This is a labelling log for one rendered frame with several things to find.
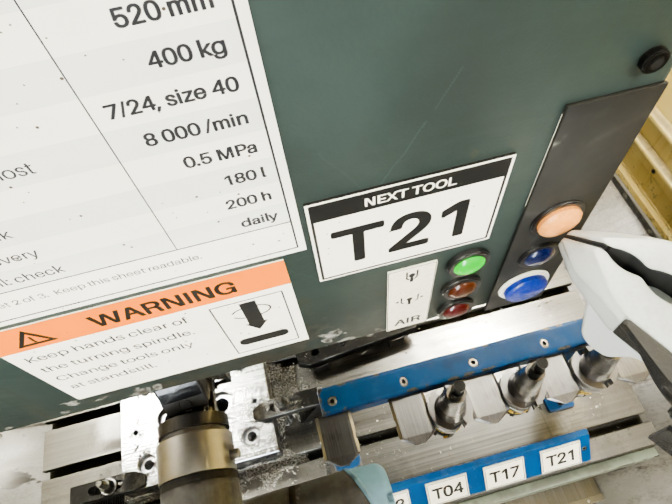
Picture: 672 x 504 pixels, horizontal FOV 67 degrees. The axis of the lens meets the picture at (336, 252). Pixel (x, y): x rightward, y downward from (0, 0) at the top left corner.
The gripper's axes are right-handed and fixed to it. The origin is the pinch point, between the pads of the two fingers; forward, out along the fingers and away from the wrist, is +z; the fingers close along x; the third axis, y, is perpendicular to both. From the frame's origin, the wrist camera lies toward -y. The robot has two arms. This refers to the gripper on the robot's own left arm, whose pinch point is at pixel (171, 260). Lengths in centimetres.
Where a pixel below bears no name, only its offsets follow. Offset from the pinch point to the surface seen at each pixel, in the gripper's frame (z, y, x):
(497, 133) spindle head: -21.0, -34.9, 24.4
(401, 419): -19.7, 24.5, 23.1
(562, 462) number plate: -29, 53, 52
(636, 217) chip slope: 20, 62, 100
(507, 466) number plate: -28, 51, 42
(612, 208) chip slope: 25, 63, 97
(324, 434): -18.9, 24.5, 11.9
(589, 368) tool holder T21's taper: -20, 21, 50
